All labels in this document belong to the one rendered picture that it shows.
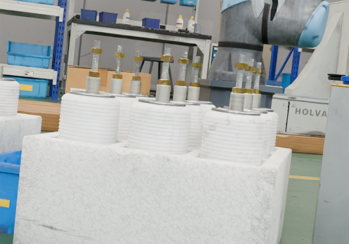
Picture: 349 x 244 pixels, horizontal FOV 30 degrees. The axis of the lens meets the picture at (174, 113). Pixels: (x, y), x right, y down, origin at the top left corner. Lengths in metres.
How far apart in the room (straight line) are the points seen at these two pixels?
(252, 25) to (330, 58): 1.93
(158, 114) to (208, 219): 0.17
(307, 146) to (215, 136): 2.29
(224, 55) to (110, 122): 0.66
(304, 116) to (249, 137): 2.34
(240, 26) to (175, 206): 0.77
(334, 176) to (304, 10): 0.57
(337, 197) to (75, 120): 0.47
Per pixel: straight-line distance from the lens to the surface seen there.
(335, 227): 1.18
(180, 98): 1.13
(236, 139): 0.96
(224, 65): 1.63
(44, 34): 9.36
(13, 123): 1.32
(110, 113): 1.03
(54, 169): 1.01
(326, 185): 1.16
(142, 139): 0.99
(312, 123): 3.33
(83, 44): 9.39
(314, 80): 3.50
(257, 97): 1.23
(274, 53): 6.67
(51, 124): 2.94
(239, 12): 1.64
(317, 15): 1.61
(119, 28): 6.42
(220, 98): 1.60
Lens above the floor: 0.29
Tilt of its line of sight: 3 degrees down
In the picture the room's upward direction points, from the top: 6 degrees clockwise
